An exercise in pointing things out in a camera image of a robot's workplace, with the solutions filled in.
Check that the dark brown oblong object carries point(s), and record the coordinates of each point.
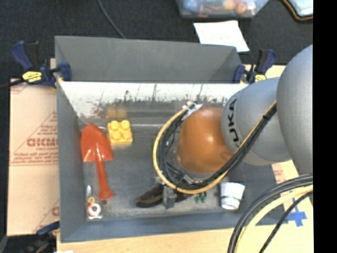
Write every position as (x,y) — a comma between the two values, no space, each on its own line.
(150,197)

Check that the white paper cup green print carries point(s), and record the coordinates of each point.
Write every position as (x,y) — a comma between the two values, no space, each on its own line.
(231,194)

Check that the yellow toy building block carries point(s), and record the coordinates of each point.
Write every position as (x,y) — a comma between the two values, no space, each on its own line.
(120,132)

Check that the orange toy shovel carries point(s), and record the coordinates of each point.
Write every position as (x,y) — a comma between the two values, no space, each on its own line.
(93,145)

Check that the brown cardboard board red print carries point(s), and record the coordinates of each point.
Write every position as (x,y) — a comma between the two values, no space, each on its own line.
(31,183)

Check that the grey metal bin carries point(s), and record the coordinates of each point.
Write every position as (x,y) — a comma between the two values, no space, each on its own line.
(137,62)

